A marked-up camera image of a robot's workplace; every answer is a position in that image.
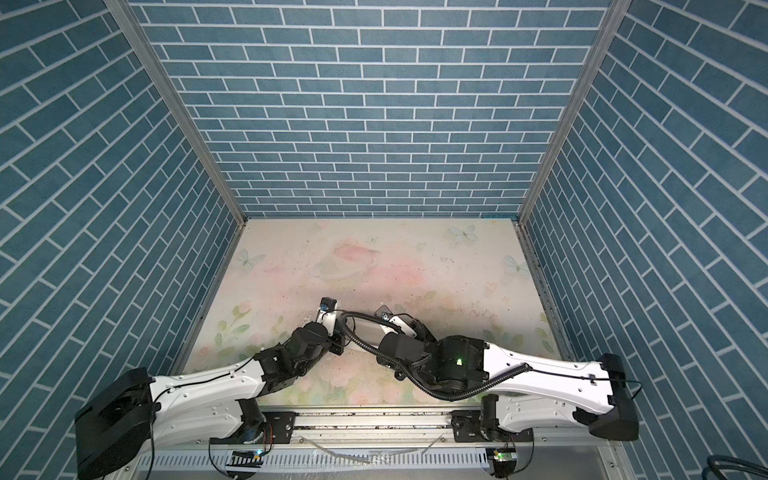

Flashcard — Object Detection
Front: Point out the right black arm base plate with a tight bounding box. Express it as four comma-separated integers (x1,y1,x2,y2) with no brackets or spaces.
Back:
450,409,533,444

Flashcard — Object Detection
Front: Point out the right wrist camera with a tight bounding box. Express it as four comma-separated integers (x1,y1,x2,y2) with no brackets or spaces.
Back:
387,313,425,339

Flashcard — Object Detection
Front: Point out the aluminium corner post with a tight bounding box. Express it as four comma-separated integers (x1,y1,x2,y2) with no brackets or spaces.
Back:
518,0,631,226
105,0,247,227

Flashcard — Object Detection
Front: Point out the right circuit board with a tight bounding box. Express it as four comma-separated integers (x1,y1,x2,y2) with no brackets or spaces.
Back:
486,448,518,477

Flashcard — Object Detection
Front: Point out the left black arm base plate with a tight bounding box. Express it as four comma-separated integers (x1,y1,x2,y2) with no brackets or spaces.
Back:
210,411,297,447

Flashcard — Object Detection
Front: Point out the circuit board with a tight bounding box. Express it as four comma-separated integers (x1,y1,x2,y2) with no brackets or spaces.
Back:
225,450,264,471
486,448,518,477

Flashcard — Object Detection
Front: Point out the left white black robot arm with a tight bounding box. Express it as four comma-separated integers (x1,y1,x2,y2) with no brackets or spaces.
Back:
74,322,344,479

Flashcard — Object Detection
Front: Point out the right aluminium corner post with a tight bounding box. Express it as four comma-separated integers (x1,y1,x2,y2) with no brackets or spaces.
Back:
518,0,631,226

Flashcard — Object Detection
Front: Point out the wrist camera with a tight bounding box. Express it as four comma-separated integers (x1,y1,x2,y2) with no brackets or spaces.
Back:
316,297,337,335
387,313,425,339

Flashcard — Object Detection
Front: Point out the aluminium front rail frame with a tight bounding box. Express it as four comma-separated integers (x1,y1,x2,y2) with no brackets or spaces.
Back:
111,404,634,479

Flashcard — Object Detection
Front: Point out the black corrugated camera cable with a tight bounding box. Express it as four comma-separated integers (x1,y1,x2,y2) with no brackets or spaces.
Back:
335,310,532,402

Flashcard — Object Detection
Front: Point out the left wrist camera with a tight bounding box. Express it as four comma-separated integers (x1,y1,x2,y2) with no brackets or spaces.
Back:
316,297,337,335

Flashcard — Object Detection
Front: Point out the white paper box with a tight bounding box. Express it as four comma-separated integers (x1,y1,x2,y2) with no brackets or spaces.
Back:
375,305,397,322

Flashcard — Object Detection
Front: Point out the left circuit board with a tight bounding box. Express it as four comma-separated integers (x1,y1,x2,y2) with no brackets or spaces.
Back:
225,450,264,471

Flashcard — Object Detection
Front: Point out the left aluminium corner post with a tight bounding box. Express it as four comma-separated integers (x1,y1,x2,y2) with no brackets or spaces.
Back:
105,0,247,227

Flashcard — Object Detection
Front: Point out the black cable bottom right corner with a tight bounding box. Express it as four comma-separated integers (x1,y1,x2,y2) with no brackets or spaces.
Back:
701,454,768,480

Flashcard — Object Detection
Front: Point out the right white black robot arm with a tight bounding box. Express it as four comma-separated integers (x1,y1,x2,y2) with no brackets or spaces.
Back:
376,331,641,441

